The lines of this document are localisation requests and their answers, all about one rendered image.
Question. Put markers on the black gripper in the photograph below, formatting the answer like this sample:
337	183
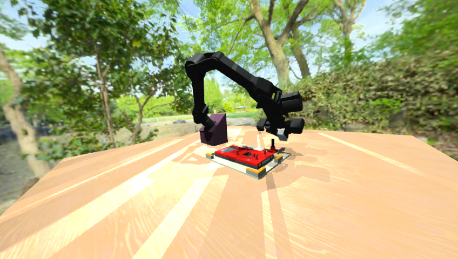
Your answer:
294	126

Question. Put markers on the cream flat base plate with orange corner brackets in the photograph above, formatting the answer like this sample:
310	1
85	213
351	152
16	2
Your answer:
278	157

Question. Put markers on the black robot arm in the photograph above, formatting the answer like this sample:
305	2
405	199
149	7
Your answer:
259	88

